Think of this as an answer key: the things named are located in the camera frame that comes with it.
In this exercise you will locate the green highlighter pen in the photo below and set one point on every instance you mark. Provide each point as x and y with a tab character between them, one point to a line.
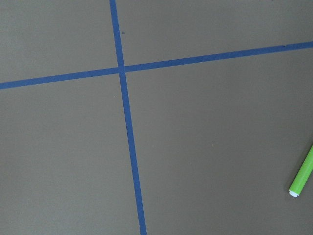
302	175

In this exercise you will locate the blue tape grid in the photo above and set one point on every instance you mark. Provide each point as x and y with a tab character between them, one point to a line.
122	70

